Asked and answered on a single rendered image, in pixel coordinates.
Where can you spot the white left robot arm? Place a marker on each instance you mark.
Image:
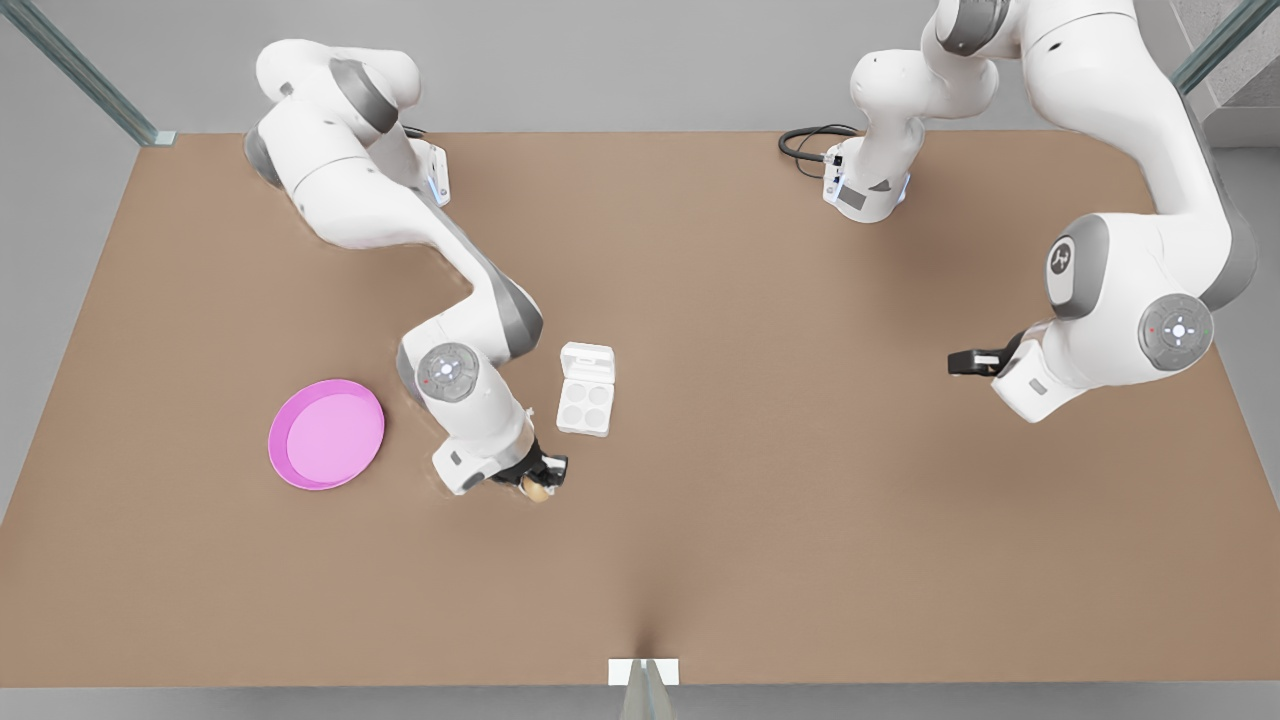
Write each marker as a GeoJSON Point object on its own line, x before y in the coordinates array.
{"type": "Point", "coordinates": [1120, 130]}

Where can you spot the white egg box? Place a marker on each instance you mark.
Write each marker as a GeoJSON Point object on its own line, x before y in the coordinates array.
{"type": "Point", "coordinates": [586, 389]}

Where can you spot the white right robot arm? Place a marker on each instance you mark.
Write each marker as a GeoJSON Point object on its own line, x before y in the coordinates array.
{"type": "Point", "coordinates": [360, 190]}

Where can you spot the silver frame post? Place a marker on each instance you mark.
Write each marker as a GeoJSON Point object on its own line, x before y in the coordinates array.
{"type": "Point", "coordinates": [1222, 42]}
{"type": "Point", "coordinates": [85, 72]}
{"type": "Point", "coordinates": [643, 688]}

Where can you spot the pink round plate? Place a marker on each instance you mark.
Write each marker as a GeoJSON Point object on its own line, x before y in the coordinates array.
{"type": "Point", "coordinates": [327, 434]}

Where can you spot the beige egg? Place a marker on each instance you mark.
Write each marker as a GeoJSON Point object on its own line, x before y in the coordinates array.
{"type": "Point", "coordinates": [537, 489]}

